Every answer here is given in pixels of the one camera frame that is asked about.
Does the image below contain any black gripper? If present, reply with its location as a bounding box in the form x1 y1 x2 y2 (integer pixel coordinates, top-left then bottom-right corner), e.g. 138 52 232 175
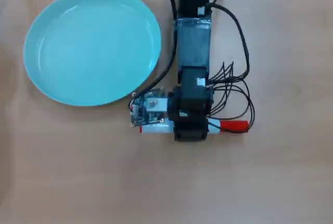
167 85 214 142

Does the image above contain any white pen with red cap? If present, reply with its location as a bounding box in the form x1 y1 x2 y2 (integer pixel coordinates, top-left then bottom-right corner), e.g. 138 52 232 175
138 119 250 134

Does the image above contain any teal round plate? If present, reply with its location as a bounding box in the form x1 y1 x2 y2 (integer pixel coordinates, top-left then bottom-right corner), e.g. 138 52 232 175
22 0 162 107

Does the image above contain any camera circuit board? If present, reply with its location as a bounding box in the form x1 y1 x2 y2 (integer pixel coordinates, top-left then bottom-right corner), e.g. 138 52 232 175
129 87 169 127

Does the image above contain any thin black wire bundle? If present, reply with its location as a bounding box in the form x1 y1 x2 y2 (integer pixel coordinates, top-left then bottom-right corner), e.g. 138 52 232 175
207 60 257 134

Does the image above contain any thick black cable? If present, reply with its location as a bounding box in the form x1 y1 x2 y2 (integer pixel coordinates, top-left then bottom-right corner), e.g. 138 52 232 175
207 2 251 82
135 0 180 99

